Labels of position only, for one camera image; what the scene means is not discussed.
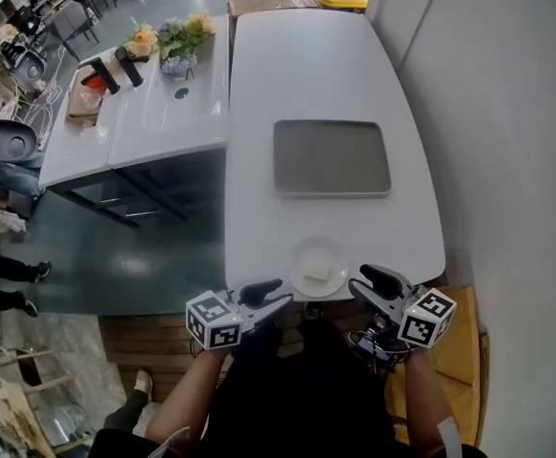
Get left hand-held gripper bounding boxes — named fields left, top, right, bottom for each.
left=185, top=279, right=295, bottom=351

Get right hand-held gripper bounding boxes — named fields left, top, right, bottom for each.
left=348, top=263, right=458, bottom=350

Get white plate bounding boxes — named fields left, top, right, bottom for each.
left=287, top=234, right=350, bottom=300

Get person's left forearm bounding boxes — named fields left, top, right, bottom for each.
left=144, top=345, right=234, bottom=448

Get person's right forearm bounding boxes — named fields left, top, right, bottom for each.
left=403, top=345, right=463, bottom=448

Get yellow cardboard sheet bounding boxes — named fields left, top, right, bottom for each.
left=384, top=283, right=491, bottom=448

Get person's black clothing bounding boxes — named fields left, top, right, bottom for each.
left=86, top=317, right=491, bottom=458

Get grey rectangular tray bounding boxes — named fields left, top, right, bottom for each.
left=272, top=119, right=393, bottom=199

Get person's left shoe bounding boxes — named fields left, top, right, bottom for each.
left=133, top=368, right=154, bottom=396

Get white sleeve strip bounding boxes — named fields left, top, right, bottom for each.
left=437, top=417, right=462, bottom=458
left=147, top=426, right=193, bottom=458

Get white sink counter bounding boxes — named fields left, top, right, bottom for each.
left=107, top=14, right=231, bottom=171

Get white side counter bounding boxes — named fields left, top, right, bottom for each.
left=37, top=57, right=126, bottom=189

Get blue hydrangea flowers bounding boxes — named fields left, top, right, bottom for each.
left=160, top=54, right=197, bottom=78

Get black handheld tools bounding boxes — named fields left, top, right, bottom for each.
left=113, top=45, right=144, bottom=88

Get tall black faucet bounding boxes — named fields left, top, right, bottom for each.
left=80, top=57, right=121, bottom=95

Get white wooden rack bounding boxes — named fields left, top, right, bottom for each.
left=0, top=344, right=69, bottom=458

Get green and yellow flower bunch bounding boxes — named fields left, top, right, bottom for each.
left=156, top=10, right=216, bottom=62

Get orange flower bouquet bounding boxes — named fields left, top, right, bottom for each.
left=123, top=23, right=159, bottom=60

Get brown cardboard box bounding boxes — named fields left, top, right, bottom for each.
left=227, top=0, right=321, bottom=18

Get grey round machine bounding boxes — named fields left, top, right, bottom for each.
left=0, top=40, right=48, bottom=91
left=0, top=119, right=40, bottom=164

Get grey upholstered chair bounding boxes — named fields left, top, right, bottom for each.
left=50, top=0, right=101, bottom=62

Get black electronics cable bundle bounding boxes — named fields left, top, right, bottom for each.
left=347, top=317, right=413, bottom=377

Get dark metal counter frame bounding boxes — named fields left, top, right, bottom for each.
left=60, top=148, right=226, bottom=229

